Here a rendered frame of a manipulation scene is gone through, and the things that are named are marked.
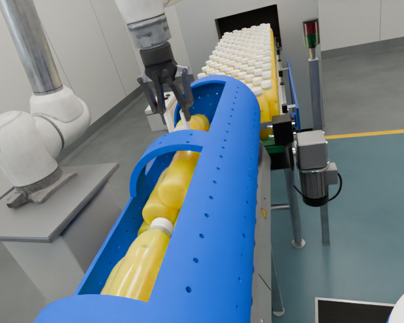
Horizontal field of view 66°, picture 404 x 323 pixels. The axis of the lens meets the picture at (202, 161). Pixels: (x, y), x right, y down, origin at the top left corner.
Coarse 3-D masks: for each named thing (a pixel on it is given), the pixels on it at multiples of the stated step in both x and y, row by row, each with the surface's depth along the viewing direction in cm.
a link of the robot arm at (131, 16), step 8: (120, 0) 65; (128, 0) 64; (136, 0) 64; (144, 0) 64; (152, 0) 65; (160, 0) 67; (168, 0) 74; (120, 8) 67; (128, 8) 65; (136, 8) 65; (144, 8) 65; (152, 8) 66; (160, 8) 68; (128, 16) 67; (136, 16) 66; (144, 16) 66; (152, 16) 67
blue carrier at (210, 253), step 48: (240, 96) 90; (192, 144) 62; (240, 144) 70; (144, 192) 78; (192, 192) 50; (240, 192) 57; (192, 240) 42; (240, 240) 49; (96, 288) 56; (192, 288) 36; (240, 288) 43
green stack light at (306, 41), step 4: (316, 32) 127; (304, 36) 129; (308, 36) 127; (312, 36) 127; (316, 36) 127; (304, 40) 130; (308, 40) 128; (312, 40) 128; (316, 40) 128; (304, 44) 132; (308, 44) 129; (312, 44) 129; (316, 44) 129
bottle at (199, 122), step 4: (192, 116) 93; (196, 116) 95; (200, 116) 97; (204, 116) 100; (180, 120) 88; (192, 120) 88; (196, 120) 90; (200, 120) 93; (204, 120) 97; (208, 120) 101; (176, 124) 89; (180, 124) 86; (192, 124) 87; (196, 124) 89; (200, 124) 91; (204, 124) 95; (208, 124) 101; (192, 128) 87; (196, 128) 88; (200, 128) 91; (204, 128) 95
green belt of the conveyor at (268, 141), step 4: (264, 140) 125; (268, 140) 124; (272, 140) 124; (264, 144) 124; (268, 144) 123; (272, 144) 123; (276, 144) 122; (280, 144) 122; (268, 148) 123; (272, 148) 123; (276, 148) 123; (280, 148) 122; (284, 148) 126; (268, 152) 124; (272, 152) 124; (276, 152) 124; (280, 152) 124
